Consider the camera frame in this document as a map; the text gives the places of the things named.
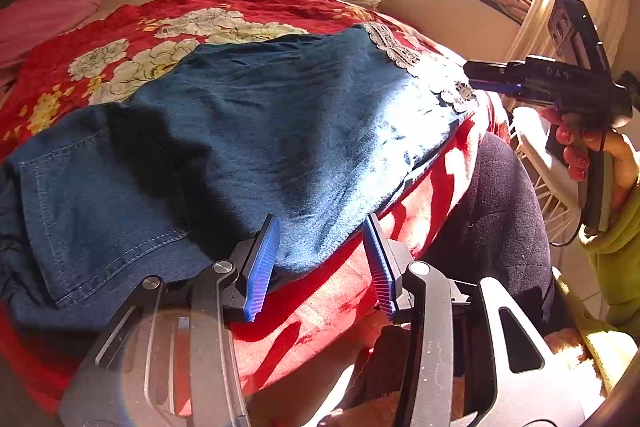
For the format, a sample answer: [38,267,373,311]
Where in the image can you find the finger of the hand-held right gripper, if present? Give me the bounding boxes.
[463,59,512,81]
[469,78,524,98]

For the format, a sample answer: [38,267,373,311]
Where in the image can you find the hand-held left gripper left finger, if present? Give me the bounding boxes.
[57,213,281,427]

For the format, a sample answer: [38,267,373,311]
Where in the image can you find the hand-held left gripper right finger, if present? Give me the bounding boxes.
[361,213,587,427]

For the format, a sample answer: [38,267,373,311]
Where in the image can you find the blue denim pants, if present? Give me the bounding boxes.
[0,23,482,324]

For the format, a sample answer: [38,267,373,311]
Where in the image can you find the person's right forearm green sleeve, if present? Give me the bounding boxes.
[579,174,640,330]

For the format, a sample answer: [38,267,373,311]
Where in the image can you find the person's right hand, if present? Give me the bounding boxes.
[541,106,640,208]

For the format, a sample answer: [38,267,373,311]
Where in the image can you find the red floral blanket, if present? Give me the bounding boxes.
[0,0,512,414]

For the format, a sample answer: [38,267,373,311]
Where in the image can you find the white plastic basket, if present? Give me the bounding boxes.
[509,106,582,249]

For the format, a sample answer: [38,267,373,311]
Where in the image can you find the person's leg in dark trousers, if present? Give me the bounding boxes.
[419,131,557,335]

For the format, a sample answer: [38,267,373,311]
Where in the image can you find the pink blanket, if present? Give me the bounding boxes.
[0,0,104,68]

